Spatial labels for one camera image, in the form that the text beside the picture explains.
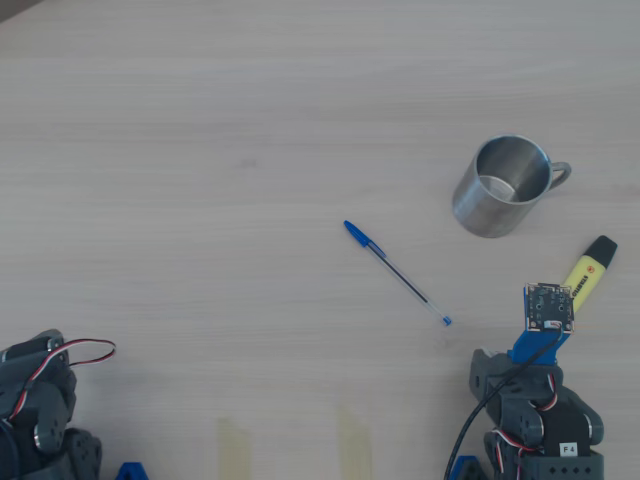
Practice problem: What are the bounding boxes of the blue perforated arm base plate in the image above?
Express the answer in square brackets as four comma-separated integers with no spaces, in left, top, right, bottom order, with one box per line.
[115,462,151,480]

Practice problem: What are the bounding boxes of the grey gripper with camera mount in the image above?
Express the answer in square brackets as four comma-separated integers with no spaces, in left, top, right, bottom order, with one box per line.
[469,348,514,401]

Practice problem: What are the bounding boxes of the looped red white servo wire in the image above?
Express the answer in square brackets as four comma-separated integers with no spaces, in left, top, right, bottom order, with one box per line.
[9,338,117,426]

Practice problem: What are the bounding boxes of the silver metal cup with handle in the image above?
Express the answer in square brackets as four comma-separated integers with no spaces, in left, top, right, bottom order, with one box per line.
[452,134,573,239]

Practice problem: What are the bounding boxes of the blue small arm base plate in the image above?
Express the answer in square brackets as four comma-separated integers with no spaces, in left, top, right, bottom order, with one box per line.
[446,454,489,480]

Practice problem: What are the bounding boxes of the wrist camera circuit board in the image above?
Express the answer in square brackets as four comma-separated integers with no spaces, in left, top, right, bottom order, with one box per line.
[523,282,577,334]

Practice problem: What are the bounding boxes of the grey robot arm without camera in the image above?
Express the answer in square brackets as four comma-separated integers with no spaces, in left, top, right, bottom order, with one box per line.
[0,328,104,480]

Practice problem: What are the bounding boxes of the servo wires of camera arm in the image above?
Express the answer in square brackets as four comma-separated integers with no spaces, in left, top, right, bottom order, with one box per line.
[492,372,559,474]

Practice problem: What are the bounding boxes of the yellow highlighter with black cap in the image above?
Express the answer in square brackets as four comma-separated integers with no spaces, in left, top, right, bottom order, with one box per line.
[560,235,619,314]

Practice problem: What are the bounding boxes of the blue ballpoint pen with cap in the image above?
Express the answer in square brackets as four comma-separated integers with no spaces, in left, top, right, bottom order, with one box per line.
[343,220,454,327]

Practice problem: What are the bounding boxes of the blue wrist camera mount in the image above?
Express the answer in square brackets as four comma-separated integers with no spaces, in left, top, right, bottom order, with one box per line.
[506,327,571,366]

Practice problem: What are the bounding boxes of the yellow masking tape strip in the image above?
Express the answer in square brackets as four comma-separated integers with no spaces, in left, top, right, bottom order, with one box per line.
[335,407,374,480]

